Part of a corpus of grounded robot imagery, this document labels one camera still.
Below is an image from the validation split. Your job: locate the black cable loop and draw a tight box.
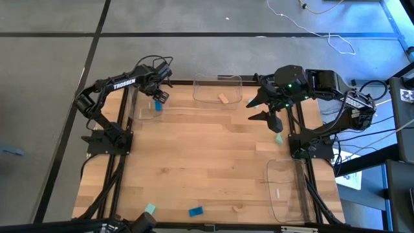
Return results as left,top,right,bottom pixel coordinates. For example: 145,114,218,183
359,79,389,98

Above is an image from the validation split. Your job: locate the white floor cable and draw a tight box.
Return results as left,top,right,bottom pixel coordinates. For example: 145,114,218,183
267,0,356,56

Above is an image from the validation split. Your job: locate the yellow floor cable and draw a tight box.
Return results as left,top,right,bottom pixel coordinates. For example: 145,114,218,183
299,0,344,16

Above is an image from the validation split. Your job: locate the white paper sheet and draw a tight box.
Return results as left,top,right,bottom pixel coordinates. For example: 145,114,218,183
335,151,363,191

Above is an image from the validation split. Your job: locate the black aluminium table frame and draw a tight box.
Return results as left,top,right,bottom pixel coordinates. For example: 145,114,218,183
72,74,347,233

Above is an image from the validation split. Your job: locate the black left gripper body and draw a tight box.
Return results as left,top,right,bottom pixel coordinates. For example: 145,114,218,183
137,64,165,96

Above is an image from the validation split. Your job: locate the black metal beam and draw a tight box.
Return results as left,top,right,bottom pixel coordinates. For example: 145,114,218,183
334,144,399,177

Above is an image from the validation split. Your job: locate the black-and-white marker tag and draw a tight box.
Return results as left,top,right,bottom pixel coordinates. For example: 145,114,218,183
399,88,414,104

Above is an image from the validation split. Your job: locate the clear plastic bin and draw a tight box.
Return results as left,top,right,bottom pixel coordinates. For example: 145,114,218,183
263,158,316,224
192,72,243,105
127,84,166,121

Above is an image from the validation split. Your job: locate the grey floor scrap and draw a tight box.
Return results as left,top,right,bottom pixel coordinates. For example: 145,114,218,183
0,144,25,157

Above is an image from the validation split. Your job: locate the black table-level camera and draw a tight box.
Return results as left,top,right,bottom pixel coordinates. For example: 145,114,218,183
131,212,158,233

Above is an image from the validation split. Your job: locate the black cable bundle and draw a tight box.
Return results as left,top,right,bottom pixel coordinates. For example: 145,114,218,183
73,154,127,224
303,174,344,225

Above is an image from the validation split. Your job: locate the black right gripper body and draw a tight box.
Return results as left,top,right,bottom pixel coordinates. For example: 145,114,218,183
258,64,312,112

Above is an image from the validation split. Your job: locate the black cabinet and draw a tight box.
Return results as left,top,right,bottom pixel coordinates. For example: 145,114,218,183
386,159,414,233
387,76,414,164

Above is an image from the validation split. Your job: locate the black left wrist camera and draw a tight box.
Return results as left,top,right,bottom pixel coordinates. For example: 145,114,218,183
154,63,173,82

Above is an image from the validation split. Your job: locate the white label strip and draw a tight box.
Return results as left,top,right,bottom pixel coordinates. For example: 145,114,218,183
280,225,320,233

